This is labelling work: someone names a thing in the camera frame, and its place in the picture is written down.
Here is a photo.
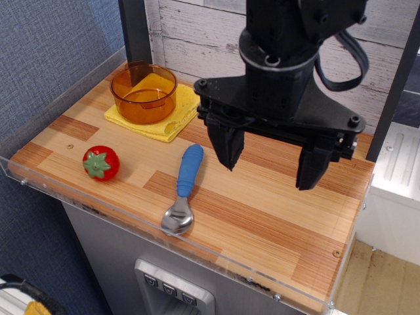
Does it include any white side appliance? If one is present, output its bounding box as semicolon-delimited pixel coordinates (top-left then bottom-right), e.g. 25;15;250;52
355;123;419;264

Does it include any blue handled metal spoon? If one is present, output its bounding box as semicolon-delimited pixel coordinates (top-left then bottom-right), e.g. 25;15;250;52
161;144;204;235

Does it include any clear acrylic table guard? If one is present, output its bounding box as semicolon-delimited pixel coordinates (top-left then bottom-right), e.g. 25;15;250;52
1;45;373;314

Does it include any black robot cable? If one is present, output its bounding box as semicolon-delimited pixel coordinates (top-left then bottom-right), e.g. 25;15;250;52
314;28;370;93

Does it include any dark metal left post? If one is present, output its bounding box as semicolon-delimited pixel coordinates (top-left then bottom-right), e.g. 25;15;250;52
118;0;152;64

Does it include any yellow black object bottom left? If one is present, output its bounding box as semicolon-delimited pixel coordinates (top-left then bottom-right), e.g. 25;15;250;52
1;274;69;314

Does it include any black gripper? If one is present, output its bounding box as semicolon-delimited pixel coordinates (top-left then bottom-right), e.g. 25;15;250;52
194;60;366;190

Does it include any yellow folded cloth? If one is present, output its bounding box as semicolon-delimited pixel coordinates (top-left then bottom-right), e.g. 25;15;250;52
104;73;200;143

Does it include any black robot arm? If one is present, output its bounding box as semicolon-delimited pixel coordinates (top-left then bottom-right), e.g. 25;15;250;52
194;1;369;190

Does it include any dark metal post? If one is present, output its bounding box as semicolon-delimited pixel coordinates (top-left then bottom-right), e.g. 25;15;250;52
118;0;152;64
364;0;420;162

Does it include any grey cabinet with dispenser panel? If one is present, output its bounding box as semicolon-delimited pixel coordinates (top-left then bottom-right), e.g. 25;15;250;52
64;203;299;314

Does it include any red toy tomato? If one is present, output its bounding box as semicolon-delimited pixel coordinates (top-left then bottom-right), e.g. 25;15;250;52
83;146;120;181

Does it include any orange transparent plastic pot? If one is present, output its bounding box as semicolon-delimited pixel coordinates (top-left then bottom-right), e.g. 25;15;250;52
110;61;178;125

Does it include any dark metal right post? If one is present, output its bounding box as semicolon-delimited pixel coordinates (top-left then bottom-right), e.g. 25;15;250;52
364;0;420;162

